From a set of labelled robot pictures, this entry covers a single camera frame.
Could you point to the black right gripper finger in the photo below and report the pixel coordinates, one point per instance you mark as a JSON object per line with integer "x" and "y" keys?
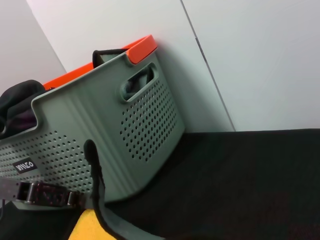
{"x": 45, "y": 193}

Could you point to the grey and yellow towel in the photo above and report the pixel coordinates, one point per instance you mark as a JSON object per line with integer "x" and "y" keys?
{"x": 85, "y": 225}

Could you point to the grey perforated storage box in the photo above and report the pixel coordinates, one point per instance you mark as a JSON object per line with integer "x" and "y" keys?
{"x": 100, "y": 112}

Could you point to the black tablecloth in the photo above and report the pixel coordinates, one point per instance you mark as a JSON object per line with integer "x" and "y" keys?
{"x": 225, "y": 187}

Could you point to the black cloth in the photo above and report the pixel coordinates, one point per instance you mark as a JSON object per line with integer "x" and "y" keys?
{"x": 17, "y": 100}

